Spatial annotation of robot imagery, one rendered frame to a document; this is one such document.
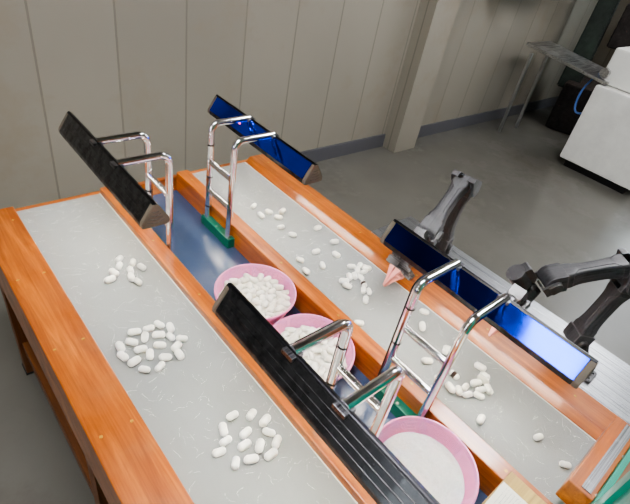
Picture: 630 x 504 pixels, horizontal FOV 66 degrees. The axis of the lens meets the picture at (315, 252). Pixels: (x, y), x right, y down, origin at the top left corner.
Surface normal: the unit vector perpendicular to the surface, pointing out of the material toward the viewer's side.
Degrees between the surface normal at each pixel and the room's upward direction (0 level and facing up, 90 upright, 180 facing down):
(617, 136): 90
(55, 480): 0
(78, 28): 90
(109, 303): 0
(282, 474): 0
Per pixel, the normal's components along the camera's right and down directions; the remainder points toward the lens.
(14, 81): 0.64, 0.54
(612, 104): -0.75, 0.29
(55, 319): 0.17, -0.78
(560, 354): -0.55, -0.17
